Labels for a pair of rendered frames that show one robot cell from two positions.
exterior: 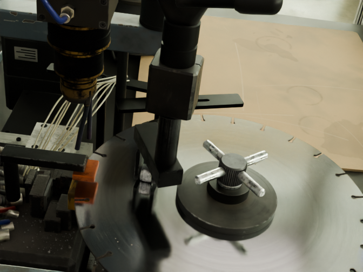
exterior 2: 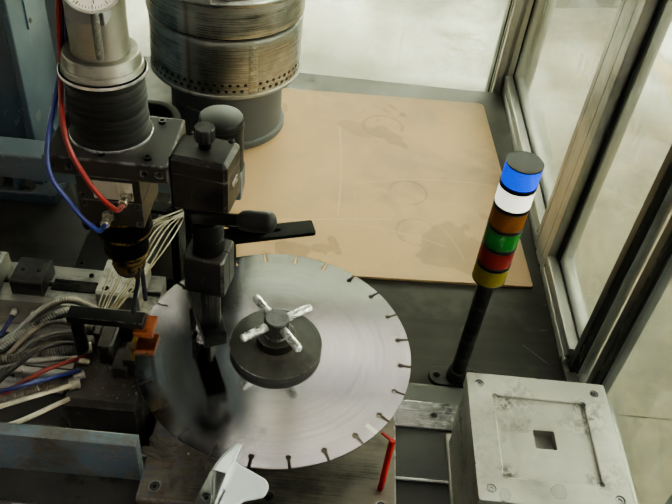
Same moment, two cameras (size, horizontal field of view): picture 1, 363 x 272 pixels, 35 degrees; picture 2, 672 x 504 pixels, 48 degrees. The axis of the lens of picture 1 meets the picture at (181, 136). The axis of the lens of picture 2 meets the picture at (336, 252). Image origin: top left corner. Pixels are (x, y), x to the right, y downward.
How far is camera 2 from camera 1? 0.32 m
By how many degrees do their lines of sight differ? 7
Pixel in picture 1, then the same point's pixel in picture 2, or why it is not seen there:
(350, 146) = (447, 254)
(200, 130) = (261, 273)
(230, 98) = (302, 226)
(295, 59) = (405, 145)
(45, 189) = (112, 339)
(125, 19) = not seen: hidden behind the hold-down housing
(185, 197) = (236, 349)
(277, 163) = (331, 306)
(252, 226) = (293, 377)
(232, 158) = (275, 315)
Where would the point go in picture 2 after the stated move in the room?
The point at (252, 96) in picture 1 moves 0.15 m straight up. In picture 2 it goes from (349, 197) to (358, 132)
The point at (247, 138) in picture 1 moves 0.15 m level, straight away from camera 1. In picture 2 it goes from (306, 279) to (330, 210)
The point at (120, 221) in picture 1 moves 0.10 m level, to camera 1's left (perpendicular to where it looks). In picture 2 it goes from (175, 374) to (89, 364)
